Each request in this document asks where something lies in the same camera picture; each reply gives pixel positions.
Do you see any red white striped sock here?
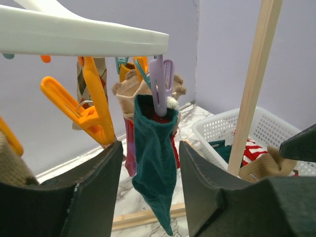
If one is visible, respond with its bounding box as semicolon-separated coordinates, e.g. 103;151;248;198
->
241;139;299;177

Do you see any red beige reindeer sock front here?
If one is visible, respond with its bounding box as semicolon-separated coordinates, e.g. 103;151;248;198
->
112;69;187;168

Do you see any purple yellow striped sock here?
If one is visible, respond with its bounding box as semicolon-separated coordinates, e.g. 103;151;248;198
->
119;63;137;177

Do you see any plain tan sock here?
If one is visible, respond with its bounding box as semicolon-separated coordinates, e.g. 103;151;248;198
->
238;146;297;183

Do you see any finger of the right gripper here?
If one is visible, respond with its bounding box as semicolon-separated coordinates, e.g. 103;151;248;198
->
279;124;316;162

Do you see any teal clothespin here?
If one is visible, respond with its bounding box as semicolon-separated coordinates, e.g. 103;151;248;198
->
133;56;151;89

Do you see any yellow orange clothespin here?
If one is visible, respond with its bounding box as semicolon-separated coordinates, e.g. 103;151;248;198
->
0;117;24;157

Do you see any dark teal sock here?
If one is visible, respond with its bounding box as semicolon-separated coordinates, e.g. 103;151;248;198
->
131;94;180;237
209;140;232;163

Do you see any white round clip hanger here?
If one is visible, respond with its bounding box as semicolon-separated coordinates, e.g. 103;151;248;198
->
0;0;169;57

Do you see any purple clothespin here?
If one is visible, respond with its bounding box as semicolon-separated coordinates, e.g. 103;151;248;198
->
149;55;174;117

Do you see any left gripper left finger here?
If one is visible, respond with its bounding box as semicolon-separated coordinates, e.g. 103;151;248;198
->
0;141;123;237

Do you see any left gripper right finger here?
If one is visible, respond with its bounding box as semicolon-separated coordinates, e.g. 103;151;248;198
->
179;141;316;237

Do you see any beige argyle sock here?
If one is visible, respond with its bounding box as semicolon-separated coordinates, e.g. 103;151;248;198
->
0;132;39;187
72;57;109;131

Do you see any white plastic basket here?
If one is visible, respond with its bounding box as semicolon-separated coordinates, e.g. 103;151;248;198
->
192;107;316;176

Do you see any wooden hanger rack frame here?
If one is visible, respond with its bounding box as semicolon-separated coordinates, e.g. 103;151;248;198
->
111;0;283;232

